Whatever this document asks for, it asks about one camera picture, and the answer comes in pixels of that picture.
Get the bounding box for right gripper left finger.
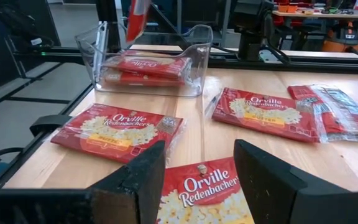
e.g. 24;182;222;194
0;139;167;224

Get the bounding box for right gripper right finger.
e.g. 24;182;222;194
233;139;358;224

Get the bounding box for red popcorn bag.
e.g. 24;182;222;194
204;86;326;144
155;156;256;224
287;83;358;146
106;51;193;80
125;0;152;44
103;68;186;88
50;103;186;165

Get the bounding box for clear plastic basket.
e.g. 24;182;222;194
74;21;214;98

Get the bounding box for orange shop vacuum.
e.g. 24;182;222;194
321;21;358;53

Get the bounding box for red storage bins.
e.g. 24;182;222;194
273;0;306;27

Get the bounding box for wooden workbench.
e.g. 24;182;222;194
272;9;358;20

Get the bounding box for black frame clamp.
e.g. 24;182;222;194
29;114;73;138

